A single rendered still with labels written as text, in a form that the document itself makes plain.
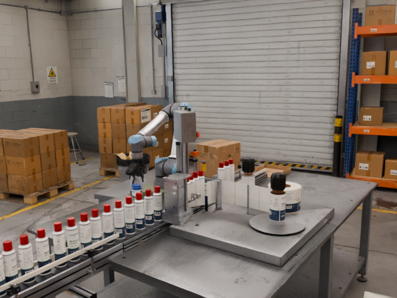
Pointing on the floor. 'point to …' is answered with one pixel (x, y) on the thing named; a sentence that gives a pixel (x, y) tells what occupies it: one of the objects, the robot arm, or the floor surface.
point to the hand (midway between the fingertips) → (136, 187)
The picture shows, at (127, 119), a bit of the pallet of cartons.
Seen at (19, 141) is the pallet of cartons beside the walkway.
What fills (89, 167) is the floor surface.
